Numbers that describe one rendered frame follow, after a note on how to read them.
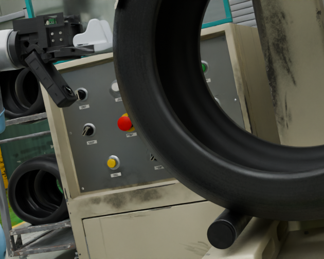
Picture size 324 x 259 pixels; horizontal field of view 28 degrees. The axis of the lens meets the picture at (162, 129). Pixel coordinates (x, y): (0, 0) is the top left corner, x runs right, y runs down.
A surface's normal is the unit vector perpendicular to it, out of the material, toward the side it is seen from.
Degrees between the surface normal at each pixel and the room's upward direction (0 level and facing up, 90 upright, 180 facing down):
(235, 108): 90
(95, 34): 90
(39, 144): 90
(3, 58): 118
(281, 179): 101
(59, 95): 89
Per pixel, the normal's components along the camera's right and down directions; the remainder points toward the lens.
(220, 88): -0.32, 0.11
